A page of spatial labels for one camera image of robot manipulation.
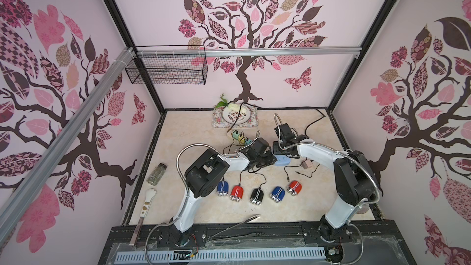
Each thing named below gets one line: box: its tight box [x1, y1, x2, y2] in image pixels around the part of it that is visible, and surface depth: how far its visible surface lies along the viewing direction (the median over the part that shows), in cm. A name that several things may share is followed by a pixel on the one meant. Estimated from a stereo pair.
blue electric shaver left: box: [216, 180, 229, 197], surface depth 85 cm
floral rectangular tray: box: [211, 104, 259, 129], surface depth 116 cm
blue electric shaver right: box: [269, 185, 286, 204], surface depth 84 cm
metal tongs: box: [207, 214, 266, 242], surface depth 76 cm
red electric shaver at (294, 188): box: [286, 180, 303, 197], surface depth 86 cm
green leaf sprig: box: [214, 92, 229, 109], surface depth 120 cm
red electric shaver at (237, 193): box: [229, 185, 244, 203], surface depth 84 cm
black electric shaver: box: [249, 187, 264, 206], surface depth 83 cm
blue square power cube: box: [274, 154, 292, 167], surface depth 95 cm
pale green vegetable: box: [228, 102, 241, 112], surface depth 120 cm
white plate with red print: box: [221, 104, 253, 125], surface depth 118 cm
